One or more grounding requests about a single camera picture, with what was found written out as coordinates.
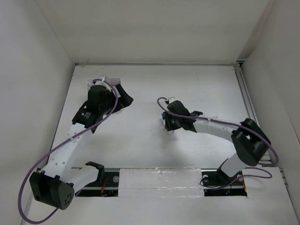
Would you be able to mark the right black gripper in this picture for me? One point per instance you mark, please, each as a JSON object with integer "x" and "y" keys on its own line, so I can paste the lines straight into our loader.
{"x": 176, "y": 127}

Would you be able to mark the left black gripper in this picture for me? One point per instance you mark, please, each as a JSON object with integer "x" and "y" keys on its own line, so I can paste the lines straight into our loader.
{"x": 124, "y": 100}

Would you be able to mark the small blue spray bottle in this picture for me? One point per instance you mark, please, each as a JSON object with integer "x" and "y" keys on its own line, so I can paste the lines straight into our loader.
{"x": 166, "y": 123}

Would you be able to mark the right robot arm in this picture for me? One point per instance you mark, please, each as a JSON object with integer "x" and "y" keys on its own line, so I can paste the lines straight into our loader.
{"x": 249, "y": 141}

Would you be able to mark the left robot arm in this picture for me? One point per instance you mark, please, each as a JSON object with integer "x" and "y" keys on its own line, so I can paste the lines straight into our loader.
{"x": 55, "y": 185}

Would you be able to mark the white compartment organizer tray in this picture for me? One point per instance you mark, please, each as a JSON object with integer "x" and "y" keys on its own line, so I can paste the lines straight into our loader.
{"x": 112, "y": 80}

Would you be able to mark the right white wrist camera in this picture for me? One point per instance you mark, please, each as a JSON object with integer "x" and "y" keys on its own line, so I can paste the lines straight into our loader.
{"x": 170, "y": 100}

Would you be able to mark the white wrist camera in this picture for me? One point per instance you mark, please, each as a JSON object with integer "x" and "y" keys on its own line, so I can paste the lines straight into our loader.
{"x": 170, "y": 100}
{"x": 102, "y": 81}

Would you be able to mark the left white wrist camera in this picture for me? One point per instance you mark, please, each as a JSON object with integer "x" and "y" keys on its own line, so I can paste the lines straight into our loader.
{"x": 102, "y": 81}

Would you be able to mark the aluminium rail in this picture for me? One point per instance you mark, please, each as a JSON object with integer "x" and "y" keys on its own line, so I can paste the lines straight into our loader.
{"x": 267, "y": 160}

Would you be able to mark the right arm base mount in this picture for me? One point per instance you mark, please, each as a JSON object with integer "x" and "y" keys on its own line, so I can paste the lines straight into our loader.
{"x": 214, "y": 187}

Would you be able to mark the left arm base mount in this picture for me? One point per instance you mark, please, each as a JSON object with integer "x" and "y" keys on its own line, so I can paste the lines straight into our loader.
{"x": 108, "y": 187}

